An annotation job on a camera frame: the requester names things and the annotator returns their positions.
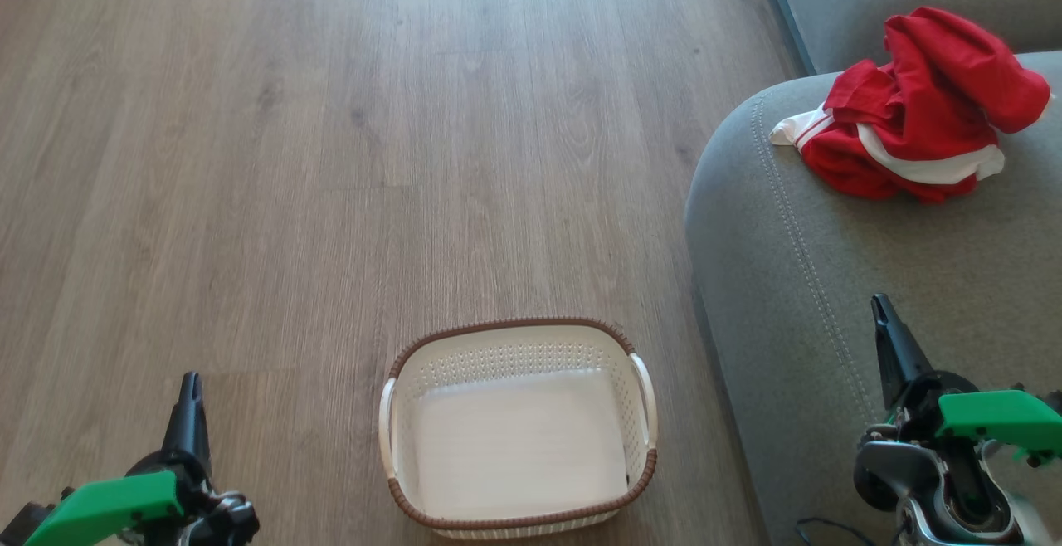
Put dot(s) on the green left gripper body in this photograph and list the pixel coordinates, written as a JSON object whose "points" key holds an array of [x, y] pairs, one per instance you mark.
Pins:
{"points": [[108, 509]]}

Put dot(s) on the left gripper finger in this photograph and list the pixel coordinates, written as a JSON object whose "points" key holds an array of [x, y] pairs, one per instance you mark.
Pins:
{"points": [[189, 430]]}

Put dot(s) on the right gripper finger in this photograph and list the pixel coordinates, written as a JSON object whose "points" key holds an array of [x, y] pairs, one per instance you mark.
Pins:
{"points": [[898, 355]]}

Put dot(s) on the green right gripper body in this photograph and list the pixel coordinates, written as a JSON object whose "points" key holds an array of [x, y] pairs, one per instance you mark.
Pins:
{"points": [[1004, 421]]}

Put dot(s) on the red and white garment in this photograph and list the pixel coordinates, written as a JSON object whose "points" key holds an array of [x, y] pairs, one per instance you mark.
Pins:
{"points": [[921, 106]]}

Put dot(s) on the cream laundry basket brown rim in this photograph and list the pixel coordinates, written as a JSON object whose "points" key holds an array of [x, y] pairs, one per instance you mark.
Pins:
{"points": [[514, 438]]}

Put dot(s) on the grey fabric sofa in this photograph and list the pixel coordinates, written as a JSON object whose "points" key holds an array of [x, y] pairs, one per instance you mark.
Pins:
{"points": [[830, 297]]}

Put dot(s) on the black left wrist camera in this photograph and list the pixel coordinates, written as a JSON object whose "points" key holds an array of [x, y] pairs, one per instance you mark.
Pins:
{"points": [[18, 525]]}

